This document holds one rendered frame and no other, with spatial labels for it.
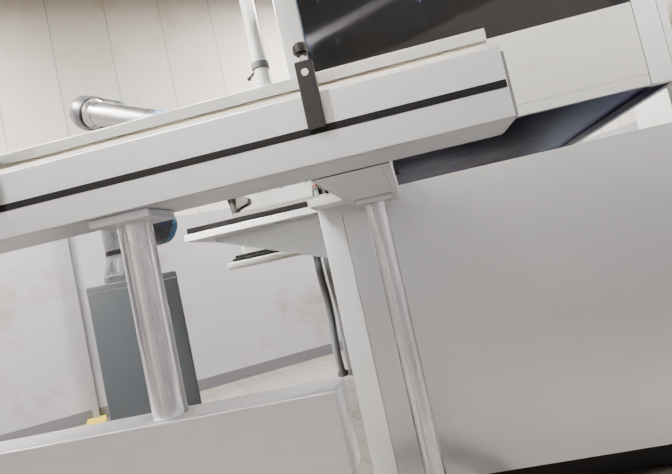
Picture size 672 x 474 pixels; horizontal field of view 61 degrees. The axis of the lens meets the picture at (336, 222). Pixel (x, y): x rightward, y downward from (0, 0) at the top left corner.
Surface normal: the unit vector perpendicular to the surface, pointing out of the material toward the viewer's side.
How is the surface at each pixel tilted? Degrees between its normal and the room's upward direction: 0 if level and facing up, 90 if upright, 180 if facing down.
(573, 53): 90
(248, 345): 90
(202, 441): 90
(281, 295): 90
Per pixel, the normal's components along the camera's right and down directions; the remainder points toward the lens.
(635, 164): -0.14, -0.04
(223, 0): 0.36, -0.14
